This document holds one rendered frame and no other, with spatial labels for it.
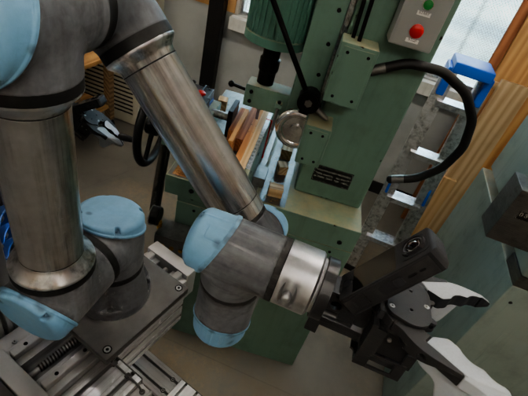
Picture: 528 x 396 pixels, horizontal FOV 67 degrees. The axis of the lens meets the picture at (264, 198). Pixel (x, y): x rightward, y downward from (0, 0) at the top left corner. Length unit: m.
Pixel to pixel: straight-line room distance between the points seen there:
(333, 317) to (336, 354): 1.47
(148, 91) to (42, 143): 0.13
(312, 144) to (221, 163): 0.58
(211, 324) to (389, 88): 0.80
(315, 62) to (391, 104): 0.23
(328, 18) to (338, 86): 0.18
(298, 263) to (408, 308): 0.12
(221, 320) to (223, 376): 1.25
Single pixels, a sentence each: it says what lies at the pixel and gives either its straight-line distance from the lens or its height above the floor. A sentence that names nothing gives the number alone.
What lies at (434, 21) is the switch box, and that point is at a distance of 1.02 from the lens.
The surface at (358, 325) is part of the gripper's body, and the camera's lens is 0.47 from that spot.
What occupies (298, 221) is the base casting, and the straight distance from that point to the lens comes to 1.22.
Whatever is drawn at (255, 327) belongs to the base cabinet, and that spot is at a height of 0.19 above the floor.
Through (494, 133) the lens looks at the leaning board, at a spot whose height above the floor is 0.79.
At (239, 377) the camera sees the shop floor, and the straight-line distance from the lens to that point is 1.75.
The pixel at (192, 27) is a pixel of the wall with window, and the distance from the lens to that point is 2.86.
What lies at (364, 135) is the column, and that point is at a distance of 1.17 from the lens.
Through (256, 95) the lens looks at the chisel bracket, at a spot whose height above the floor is 1.04.
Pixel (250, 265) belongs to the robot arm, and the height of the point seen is 1.24.
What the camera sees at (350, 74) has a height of 1.23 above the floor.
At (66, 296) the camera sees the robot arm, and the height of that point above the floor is 1.03.
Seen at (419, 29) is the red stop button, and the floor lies 1.37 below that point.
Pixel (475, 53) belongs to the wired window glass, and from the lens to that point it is 2.67.
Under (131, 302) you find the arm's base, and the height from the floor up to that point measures 0.86.
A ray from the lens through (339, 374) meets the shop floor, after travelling 1.89.
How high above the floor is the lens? 1.55
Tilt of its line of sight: 38 degrees down
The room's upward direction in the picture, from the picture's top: 16 degrees clockwise
